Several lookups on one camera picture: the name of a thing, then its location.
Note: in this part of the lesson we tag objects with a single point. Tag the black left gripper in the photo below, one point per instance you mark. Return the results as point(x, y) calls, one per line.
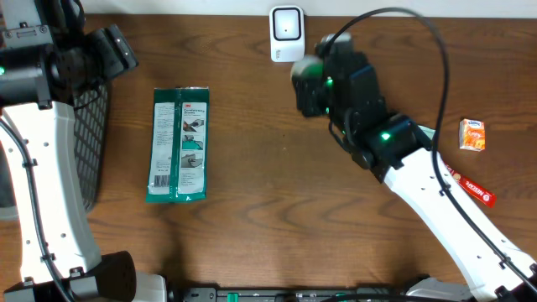
point(120, 55)

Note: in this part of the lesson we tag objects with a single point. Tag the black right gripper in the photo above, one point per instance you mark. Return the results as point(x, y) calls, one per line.
point(310, 96)

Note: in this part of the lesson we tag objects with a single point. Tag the teal wet wipes pack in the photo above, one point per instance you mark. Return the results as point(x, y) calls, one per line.
point(429, 132)

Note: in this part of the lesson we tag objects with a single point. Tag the green white package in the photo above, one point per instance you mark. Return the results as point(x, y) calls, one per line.
point(177, 168)

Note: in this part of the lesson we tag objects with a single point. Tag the orange tissue pack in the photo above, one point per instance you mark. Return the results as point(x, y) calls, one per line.
point(472, 135)

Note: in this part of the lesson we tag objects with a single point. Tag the red stick sachet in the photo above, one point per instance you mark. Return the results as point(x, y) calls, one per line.
point(473, 189)

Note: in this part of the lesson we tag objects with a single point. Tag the green cap bottle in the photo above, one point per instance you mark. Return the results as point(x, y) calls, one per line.
point(310, 67)

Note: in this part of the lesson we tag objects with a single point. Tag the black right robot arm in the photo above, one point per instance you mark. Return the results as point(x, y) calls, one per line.
point(399, 155)

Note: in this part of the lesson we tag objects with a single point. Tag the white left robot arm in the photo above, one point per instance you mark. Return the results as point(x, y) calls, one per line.
point(47, 61)

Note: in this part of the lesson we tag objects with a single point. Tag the white barcode scanner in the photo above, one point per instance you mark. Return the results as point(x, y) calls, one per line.
point(287, 33)

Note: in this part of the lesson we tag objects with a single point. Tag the grey plastic basket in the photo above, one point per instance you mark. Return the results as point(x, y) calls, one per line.
point(90, 136)

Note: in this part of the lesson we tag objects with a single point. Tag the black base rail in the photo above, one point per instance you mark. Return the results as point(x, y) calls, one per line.
point(207, 294)

